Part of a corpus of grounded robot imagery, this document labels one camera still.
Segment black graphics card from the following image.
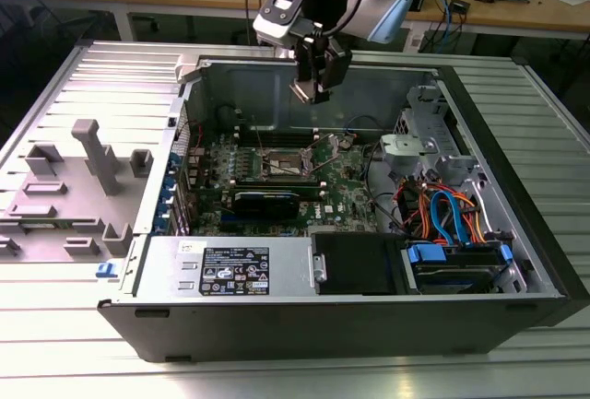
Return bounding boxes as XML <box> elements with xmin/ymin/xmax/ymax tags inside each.
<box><xmin>230</xmin><ymin>190</ymin><xmax>301</xmax><ymax>220</ymax></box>

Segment blue wire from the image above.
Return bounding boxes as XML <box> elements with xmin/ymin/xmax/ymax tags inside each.
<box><xmin>430</xmin><ymin>189</ymin><xmax>472</xmax><ymax>249</ymax></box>

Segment thick black cable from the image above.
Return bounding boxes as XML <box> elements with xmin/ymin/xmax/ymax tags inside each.
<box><xmin>363</xmin><ymin>143</ymin><xmax>411</xmax><ymax>238</ymax></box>

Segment black PC case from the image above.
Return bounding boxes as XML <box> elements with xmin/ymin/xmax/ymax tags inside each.
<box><xmin>95</xmin><ymin>51</ymin><xmax>590</xmax><ymax>364</ymax></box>

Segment silver CPU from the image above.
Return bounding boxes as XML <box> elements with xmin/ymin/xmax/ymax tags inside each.
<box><xmin>289</xmin><ymin>79</ymin><xmax>331</xmax><ymax>105</ymax></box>

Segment hard disk in blue carrier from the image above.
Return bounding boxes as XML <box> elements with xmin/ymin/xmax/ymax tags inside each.
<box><xmin>404</xmin><ymin>241</ymin><xmax>516</xmax><ymax>298</ymax></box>

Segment orange red wire bundle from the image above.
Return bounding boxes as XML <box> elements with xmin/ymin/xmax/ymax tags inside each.
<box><xmin>395</xmin><ymin>178</ymin><xmax>489</xmax><ymax>247</ymax></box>

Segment dark office chair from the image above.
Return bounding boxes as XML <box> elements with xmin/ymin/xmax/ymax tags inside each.
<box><xmin>0</xmin><ymin>0</ymin><xmax>119</xmax><ymax>110</ymax></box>

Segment green motherboard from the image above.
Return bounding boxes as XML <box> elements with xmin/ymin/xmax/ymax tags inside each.
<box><xmin>186</xmin><ymin>130</ymin><xmax>386</xmax><ymax>238</ymax></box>

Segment black RAM slot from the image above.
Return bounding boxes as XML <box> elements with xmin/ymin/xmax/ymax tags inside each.
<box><xmin>235</xmin><ymin>135</ymin><xmax>320</xmax><ymax>143</ymax></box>
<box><xmin>235</xmin><ymin>129</ymin><xmax>320</xmax><ymax>137</ymax></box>
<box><xmin>235</xmin><ymin>123</ymin><xmax>320</xmax><ymax>132</ymax></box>
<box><xmin>234</xmin><ymin>139</ymin><xmax>320</xmax><ymax>147</ymax></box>

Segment thin black fan wire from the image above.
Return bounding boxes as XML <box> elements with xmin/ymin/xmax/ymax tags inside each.
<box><xmin>344</xmin><ymin>114</ymin><xmax>386</xmax><ymax>138</ymax></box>

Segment silver power supply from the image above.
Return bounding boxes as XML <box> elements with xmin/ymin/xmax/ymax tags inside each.
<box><xmin>120</xmin><ymin>235</ymin><xmax>320</xmax><ymax>299</ymax></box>

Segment grey case corner bracket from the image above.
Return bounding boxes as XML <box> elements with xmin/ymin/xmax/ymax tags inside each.
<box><xmin>174</xmin><ymin>53</ymin><xmax>207</xmax><ymax>85</ymax></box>

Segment wooden desk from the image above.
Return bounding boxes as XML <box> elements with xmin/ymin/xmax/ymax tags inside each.
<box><xmin>0</xmin><ymin>0</ymin><xmax>590</xmax><ymax>43</ymax></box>

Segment CPU socket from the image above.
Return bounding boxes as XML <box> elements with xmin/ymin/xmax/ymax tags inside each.
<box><xmin>259</xmin><ymin>147</ymin><xmax>319</xmax><ymax>183</ymax></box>

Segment green RAM stick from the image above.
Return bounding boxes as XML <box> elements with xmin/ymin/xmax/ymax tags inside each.
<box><xmin>232</xmin><ymin>184</ymin><xmax>323</xmax><ymax>199</ymax></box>

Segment silver round bracket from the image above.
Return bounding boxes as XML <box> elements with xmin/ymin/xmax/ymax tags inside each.
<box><xmin>378</xmin><ymin>134</ymin><xmax>439</xmax><ymax>170</ymax></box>

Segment grey parts rack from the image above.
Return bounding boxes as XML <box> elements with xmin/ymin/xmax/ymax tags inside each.
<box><xmin>0</xmin><ymin>117</ymin><xmax>157</xmax><ymax>265</ymax></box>

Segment silver drive cage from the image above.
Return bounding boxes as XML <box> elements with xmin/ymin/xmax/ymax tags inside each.
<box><xmin>395</xmin><ymin>84</ymin><xmax>466</xmax><ymax>160</ymax></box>

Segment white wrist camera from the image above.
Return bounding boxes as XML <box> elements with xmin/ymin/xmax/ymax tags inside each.
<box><xmin>252</xmin><ymin>0</ymin><xmax>317</xmax><ymax>48</ymax></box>

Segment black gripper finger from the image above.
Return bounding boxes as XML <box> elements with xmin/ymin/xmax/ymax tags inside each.
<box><xmin>317</xmin><ymin>41</ymin><xmax>352</xmax><ymax>105</ymax></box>
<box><xmin>294</xmin><ymin>37</ymin><xmax>324</xmax><ymax>96</ymax></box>

